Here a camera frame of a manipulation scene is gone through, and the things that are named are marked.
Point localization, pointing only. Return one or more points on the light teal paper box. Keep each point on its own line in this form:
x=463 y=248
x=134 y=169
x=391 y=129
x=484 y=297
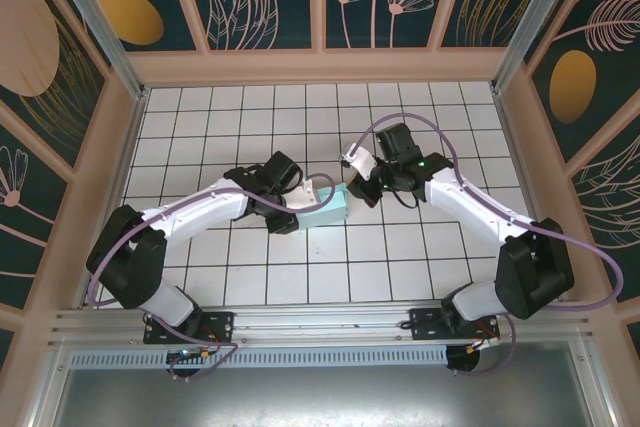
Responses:
x=325 y=209

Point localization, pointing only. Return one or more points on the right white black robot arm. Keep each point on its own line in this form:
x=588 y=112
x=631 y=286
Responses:
x=475 y=207

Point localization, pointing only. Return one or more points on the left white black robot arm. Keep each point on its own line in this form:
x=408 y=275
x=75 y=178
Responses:
x=200 y=207

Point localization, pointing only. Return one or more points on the aluminium mounting beam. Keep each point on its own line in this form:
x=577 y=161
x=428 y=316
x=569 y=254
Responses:
x=320 y=319

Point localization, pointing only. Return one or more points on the small lit circuit board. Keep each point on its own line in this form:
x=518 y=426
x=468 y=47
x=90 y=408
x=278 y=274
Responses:
x=187 y=354

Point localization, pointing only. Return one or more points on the grey metal sheet panel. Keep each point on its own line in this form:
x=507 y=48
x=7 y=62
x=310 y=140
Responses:
x=320 y=397

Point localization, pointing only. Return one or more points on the aluminium side rail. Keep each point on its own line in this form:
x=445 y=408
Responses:
x=122 y=162
x=508 y=122

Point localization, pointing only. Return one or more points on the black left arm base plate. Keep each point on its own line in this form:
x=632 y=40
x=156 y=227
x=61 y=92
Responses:
x=222 y=324

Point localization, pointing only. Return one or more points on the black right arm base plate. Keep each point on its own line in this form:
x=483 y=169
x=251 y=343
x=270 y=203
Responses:
x=422 y=329

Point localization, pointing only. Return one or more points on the aluminium corner post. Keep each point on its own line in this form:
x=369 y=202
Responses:
x=532 y=22
x=100 y=22

